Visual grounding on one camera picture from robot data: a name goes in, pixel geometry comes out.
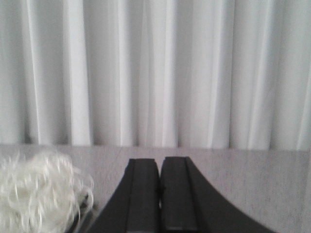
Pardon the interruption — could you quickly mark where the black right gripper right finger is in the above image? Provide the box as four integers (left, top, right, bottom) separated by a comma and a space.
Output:
160, 157, 271, 233

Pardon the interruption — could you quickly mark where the silver digital kitchen scale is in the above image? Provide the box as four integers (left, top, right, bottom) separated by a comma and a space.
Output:
65, 194, 98, 233

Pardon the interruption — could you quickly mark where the white translucent vermicelli bundle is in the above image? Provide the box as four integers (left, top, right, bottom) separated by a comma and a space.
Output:
0, 151, 94, 233

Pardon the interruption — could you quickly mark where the white pleated curtain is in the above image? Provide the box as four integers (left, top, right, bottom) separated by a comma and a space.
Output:
0, 0, 311, 150

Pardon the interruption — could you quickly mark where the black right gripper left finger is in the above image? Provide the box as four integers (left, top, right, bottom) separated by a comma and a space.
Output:
88, 159, 160, 233

